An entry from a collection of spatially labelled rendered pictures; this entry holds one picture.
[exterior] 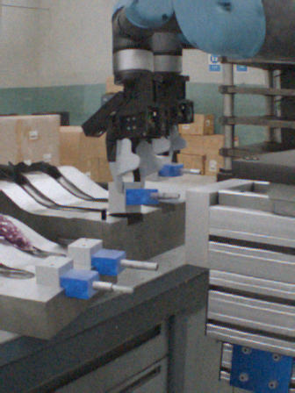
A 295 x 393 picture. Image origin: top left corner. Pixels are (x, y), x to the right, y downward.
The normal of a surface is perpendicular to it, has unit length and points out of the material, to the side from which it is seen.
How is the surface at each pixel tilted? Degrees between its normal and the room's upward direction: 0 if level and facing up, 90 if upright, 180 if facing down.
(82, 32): 90
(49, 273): 90
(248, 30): 127
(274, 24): 116
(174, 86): 90
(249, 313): 90
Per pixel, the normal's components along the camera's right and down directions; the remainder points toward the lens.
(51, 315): 0.95, 0.05
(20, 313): -0.30, 0.17
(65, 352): 0.82, 0.10
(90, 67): -0.56, 0.15
